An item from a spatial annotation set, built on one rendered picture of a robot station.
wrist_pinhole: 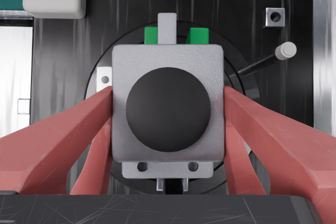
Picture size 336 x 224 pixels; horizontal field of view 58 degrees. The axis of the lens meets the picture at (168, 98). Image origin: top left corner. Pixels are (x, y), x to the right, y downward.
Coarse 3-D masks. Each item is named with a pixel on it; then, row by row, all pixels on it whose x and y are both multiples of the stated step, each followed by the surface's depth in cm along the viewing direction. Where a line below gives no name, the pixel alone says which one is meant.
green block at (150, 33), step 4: (144, 28) 19; (148, 28) 19; (152, 28) 19; (156, 28) 19; (144, 32) 19; (148, 32) 19; (152, 32) 19; (156, 32) 19; (144, 36) 19; (148, 36) 19; (152, 36) 19; (156, 36) 19; (144, 40) 19; (148, 40) 19; (152, 40) 19; (156, 40) 19
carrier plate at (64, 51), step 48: (96, 0) 26; (144, 0) 26; (192, 0) 26; (240, 0) 26; (288, 0) 26; (48, 48) 26; (96, 48) 26; (240, 48) 26; (48, 96) 25; (288, 96) 26
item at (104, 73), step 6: (96, 66) 22; (102, 66) 22; (108, 66) 22; (96, 72) 22; (102, 72) 22; (108, 72) 22; (96, 78) 22; (102, 78) 22; (108, 78) 22; (96, 84) 22; (102, 84) 22; (108, 84) 22; (96, 90) 22
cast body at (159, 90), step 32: (160, 32) 16; (128, 64) 12; (160, 64) 12; (192, 64) 12; (128, 96) 11; (160, 96) 11; (192, 96) 11; (128, 128) 11; (160, 128) 10; (192, 128) 10; (224, 128) 12; (128, 160) 11; (160, 160) 11; (192, 160) 12
